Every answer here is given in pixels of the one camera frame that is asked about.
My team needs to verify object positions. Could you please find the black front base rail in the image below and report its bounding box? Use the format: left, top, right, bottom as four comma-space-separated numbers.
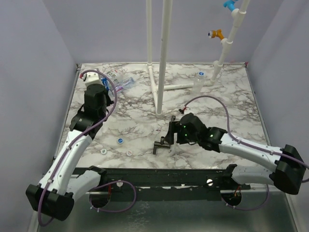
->
70, 165, 266, 203

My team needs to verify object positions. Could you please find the green white bottle cap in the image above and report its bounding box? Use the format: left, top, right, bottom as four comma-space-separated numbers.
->
100, 149, 107, 155

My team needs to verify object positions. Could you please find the orange nozzle fitting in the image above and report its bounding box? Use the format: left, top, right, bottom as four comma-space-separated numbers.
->
208, 29, 225, 40

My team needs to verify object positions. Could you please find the dark metal faucet handle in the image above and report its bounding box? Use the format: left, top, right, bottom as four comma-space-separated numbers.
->
153, 116, 176, 155

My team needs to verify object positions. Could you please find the clear plastic bottle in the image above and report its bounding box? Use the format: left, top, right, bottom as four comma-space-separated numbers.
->
191, 76, 205, 97

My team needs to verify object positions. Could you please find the white PVC pipe tree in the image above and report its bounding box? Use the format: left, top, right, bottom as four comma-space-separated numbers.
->
209, 0, 251, 86

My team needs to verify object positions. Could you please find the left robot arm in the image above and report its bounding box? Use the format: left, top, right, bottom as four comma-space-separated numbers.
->
26, 84, 113, 221

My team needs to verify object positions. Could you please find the purple label plastic bottle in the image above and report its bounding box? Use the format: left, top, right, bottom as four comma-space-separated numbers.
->
114, 77, 135, 93

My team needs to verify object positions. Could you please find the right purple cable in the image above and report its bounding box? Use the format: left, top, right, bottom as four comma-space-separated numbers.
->
184, 95, 309, 211

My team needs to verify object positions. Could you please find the white PVC pipe stand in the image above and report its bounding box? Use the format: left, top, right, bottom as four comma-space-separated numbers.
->
146, 0, 193, 118

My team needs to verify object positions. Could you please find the blue white bottle cap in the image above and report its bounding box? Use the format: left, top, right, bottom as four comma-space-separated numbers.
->
117, 138, 124, 144

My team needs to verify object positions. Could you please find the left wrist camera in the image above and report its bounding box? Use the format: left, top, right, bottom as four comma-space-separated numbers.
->
84, 72, 102, 87

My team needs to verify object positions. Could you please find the blue pipe fitting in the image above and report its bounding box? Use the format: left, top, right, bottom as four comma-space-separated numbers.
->
223, 0, 238, 12

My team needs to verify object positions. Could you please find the blue label plastic bottle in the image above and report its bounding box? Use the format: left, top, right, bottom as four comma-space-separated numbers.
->
101, 77, 114, 101

